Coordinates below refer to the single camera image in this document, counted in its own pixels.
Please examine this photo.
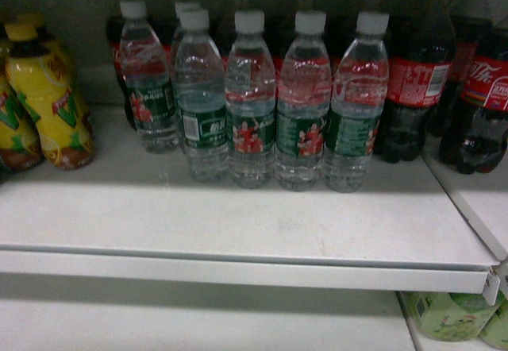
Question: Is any water bottle at left edge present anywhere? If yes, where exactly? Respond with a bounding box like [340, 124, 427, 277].
[275, 10, 332, 191]

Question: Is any water bottle behind front one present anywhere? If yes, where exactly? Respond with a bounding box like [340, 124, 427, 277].
[225, 10, 276, 189]

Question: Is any front water bottle green label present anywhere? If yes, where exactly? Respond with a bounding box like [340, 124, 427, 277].
[175, 9, 228, 182]

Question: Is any water bottle green red label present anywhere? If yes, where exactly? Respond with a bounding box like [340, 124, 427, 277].
[321, 11, 389, 193]

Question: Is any white metal shelf left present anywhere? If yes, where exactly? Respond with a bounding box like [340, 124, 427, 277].
[1, 106, 499, 299]

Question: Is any white metal shelf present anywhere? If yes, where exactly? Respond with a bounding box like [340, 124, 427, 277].
[1, 106, 499, 299]
[420, 136, 508, 288]

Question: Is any water bottle far left back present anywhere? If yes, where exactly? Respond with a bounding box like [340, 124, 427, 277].
[120, 0, 179, 154]

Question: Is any white metal shelf right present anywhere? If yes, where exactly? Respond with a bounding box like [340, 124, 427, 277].
[420, 136, 508, 288]

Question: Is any cola bottle barcode label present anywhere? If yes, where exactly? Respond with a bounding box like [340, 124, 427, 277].
[375, 0, 456, 164]

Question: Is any cola bottle red label right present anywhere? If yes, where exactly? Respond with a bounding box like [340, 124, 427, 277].
[439, 19, 507, 175]

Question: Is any yellow lemon tea bottle front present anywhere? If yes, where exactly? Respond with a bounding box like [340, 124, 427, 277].
[5, 23, 94, 171]

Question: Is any yellow lemon tea bottle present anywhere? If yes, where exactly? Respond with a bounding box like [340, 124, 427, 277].
[5, 23, 94, 171]
[1, 25, 44, 172]

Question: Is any yellow lemon tea bottle left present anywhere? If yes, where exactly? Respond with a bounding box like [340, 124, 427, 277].
[1, 25, 44, 172]

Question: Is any green grape drink bottle left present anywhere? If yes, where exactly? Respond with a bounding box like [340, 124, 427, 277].
[402, 291, 506, 342]

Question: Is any green grape drink bottle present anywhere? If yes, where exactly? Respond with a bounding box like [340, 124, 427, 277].
[479, 299, 508, 350]
[402, 291, 506, 342]

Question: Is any green grape drink bottle middle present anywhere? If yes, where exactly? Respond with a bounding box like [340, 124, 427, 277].
[479, 299, 508, 350]

